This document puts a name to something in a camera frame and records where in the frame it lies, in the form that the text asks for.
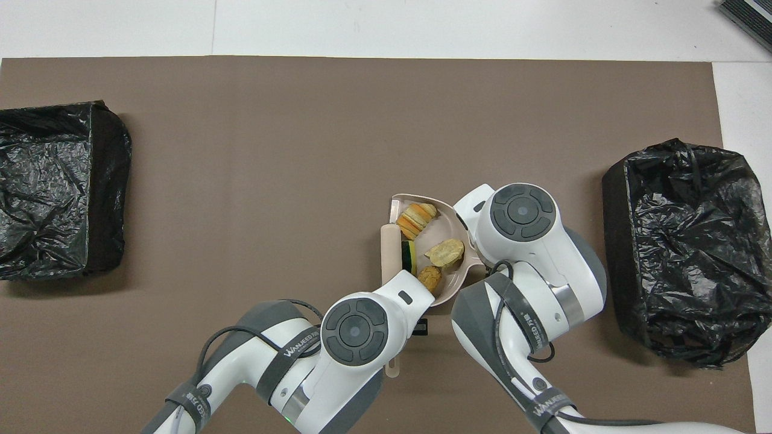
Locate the beige plastic dustpan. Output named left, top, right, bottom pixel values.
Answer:
left=386, top=193, right=486, bottom=308

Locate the brown bread roll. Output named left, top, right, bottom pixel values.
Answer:
left=417, top=266, right=443, bottom=294

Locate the orange striped croissant piece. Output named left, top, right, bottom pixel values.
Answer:
left=397, top=203, right=438, bottom=241

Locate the pale tan stone-like chunk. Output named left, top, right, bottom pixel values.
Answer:
left=424, top=239, right=466, bottom=268

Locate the black bag lined trash bin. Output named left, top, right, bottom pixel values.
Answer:
left=602, top=138, right=772, bottom=370

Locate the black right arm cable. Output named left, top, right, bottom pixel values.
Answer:
left=492, top=259, right=664, bottom=426

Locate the black bag lined empty bin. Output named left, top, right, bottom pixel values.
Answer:
left=0, top=100, right=132, bottom=281

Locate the beige hand brush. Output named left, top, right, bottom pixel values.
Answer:
left=380, top=223, right=403, bottom=379

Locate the large brown table mat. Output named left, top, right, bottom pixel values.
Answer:
left=0, top=56, right=758, bottom=434

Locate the grey ribbed device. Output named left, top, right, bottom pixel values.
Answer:
left=718, top=0, right=772, bottom=54

